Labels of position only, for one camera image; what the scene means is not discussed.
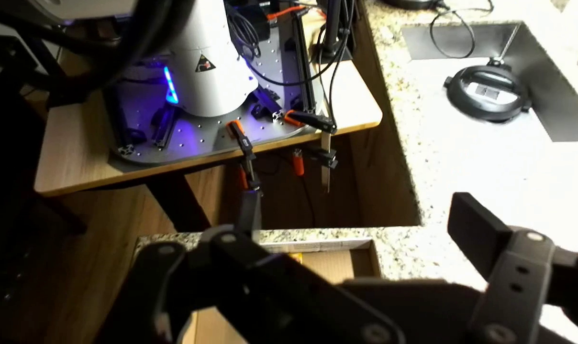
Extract thin black looped cable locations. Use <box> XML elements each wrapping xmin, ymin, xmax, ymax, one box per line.
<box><xmin>428</xmin><ymin>0</ymin><xmax>496</xmax><ymax>61</ymax></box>

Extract grey robot mounting plate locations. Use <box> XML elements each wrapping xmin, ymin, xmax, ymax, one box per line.
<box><xmin>106</xmin><ymin>17</ymin><xmax>343</xmax><ymax>168</ymax></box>

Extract black cable bundle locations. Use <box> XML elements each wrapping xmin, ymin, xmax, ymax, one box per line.
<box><xmin>225</xmin><ymin>0</ymin><xmax>362</xmax><ymax>88</ymax></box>

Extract orange black bar clamp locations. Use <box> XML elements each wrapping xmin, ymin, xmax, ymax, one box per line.
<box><xmin>227</xmin><ymin>116</ymin><xmax>267</xmax><ymax>239</ymax></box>
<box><xmin>280</xmin><ymin>107</ymin><xmax>339</xmax><ymax>195</ymax></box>
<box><xmin>267</xmin><ymin>2</ymin><xmax>313</xmax><ymax>26</ymax></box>

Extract steel kitchen sink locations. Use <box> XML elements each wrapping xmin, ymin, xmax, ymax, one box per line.
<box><xmin>403</xmin><ymin>21</ymin><xmax>578</xmax><ymax>143</ymax></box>

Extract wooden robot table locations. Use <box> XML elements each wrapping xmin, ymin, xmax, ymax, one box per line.
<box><xmin>33</xmin><ymin>5</ymin><xmax>385</xmax><ymax>198</ymax></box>

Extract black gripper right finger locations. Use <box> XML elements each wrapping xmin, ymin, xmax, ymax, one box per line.
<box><xmin>447</xmin><ymin>189</ymin><xmax>578</xmax><ymax>344</ymax></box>

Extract small orange clamp handle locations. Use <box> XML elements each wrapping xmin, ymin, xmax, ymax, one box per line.
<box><xmin>292</xmin><ymin>147</ymin><xmax>309</xmax><ymax>179</ymax></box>

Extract round black labelled lid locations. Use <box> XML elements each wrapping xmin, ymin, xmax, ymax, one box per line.
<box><xmin>445</xmin><ymin>57</ymin><xmax>535</xmax><ymax>124</ymax></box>

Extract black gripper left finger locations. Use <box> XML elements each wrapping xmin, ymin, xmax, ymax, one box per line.
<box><xmin>96</xmin><ymin>223</ymin><xmax>406</xmax><ymax>344</ymax></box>

